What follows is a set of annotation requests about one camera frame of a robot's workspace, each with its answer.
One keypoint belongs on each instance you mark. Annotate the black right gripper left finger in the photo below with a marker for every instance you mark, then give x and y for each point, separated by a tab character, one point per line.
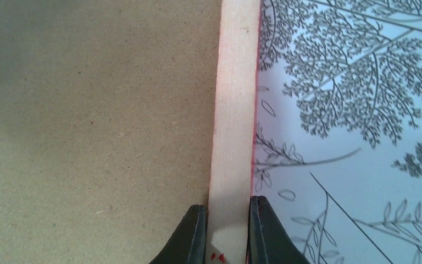
187	243

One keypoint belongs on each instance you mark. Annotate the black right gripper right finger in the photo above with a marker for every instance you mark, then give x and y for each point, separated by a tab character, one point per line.
273	237

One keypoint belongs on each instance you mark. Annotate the red picture frame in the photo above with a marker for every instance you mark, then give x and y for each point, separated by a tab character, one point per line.
115	118

